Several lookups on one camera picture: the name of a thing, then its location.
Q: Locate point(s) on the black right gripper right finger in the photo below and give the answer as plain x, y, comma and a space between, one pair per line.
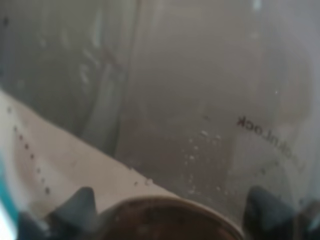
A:
266, 217

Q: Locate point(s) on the teal transparent plastic cup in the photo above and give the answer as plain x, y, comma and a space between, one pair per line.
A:
5, 196

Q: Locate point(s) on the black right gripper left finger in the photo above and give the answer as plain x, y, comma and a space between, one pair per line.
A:
75, 219

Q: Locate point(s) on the smoky brown transparent water bottle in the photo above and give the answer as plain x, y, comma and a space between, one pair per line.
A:
170, 110

